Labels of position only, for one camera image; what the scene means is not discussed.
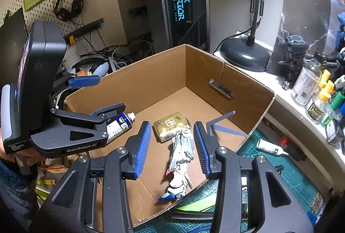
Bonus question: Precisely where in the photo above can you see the small dark robot model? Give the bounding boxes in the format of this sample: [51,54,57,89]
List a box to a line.
[279,35,309,89]

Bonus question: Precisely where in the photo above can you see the beige packet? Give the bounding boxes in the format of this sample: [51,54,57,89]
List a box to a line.
[152,115,192,144]

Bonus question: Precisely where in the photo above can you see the person's left forearm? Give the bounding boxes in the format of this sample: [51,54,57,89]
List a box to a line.
[0,160,38,233]

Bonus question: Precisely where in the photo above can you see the large white-blue robot model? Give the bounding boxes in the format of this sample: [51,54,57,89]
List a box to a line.
[323,12,345,67]

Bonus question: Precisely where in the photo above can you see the person's left hand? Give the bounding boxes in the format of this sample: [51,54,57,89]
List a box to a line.
[15,151,47,167]

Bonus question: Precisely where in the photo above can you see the blue-grey model stand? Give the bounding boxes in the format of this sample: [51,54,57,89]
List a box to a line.
[205,111,248,138]

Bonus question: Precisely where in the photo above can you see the green-capped bottle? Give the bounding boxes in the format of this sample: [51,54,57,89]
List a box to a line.
[321,94,345,127]

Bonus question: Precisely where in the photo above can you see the black device with red light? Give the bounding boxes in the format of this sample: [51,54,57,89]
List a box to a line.
[279,136,308,161]

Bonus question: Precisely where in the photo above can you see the black computer tower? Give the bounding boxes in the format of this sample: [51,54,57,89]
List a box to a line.
[116,0,211,54]

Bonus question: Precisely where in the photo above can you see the white desk shelf riser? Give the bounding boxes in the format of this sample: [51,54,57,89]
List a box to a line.
[213,31,345,190]

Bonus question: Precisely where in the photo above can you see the small black box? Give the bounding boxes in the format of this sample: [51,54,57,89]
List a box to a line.
[325,118,345,146]

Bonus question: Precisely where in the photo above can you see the black monitor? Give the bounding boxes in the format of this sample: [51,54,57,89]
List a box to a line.
[0,7,29,88]

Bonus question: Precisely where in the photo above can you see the white robot model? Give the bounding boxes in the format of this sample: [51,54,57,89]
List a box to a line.
[155,128,196,202]

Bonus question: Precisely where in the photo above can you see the white pegboard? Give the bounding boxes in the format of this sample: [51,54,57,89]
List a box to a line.
[0,0,89,42]

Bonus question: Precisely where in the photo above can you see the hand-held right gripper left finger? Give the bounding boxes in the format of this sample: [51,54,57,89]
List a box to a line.
[40,120,153,233]

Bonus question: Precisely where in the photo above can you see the white headphones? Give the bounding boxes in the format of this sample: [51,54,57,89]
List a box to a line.
[69,57,110,80]

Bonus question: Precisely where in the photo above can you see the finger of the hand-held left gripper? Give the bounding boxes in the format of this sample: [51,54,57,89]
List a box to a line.
[50,103,127,142]
[58,71,101,89]

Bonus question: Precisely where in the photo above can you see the clear glass bottle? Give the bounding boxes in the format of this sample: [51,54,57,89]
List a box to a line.
[291,59,322,107]

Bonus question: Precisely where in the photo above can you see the black headphones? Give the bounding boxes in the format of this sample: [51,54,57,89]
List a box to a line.
[52,0,84,22]

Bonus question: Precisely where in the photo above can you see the blue spray can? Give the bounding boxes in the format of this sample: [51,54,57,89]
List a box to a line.
[106,112,136,143]

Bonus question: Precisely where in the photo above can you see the blue-handled pliers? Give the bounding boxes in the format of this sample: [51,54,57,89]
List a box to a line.
[186,224,216,233]

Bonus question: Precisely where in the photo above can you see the green sticky note pad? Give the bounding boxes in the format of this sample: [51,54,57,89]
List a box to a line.
[176,197,219,213]

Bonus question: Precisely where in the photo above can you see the green cutting mat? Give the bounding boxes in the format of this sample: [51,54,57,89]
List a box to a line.
[133,128,329,233]

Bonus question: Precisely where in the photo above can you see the brown cardboard box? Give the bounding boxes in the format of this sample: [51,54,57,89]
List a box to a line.
[65,44,277,232]

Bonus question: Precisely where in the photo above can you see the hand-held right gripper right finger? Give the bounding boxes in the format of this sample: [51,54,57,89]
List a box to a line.
[193,120,314,233]

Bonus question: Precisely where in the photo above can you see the black desk lamp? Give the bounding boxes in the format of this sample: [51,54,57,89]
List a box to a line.
[220,0,271,72]

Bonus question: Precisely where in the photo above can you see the white glue tube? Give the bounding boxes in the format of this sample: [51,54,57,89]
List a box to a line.
[256,138,282,155]

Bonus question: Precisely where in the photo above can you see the yellow-capped bottle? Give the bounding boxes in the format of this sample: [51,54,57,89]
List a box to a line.
[306,69,335,124]

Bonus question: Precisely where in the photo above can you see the gold metal rings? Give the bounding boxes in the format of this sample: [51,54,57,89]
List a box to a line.
[310,193,324,213]

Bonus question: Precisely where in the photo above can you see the tangled black cables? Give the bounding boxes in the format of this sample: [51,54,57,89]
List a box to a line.
[81,32,154,67]

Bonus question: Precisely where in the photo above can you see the black power strip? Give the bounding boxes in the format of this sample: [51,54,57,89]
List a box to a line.
[63,19,104,46]

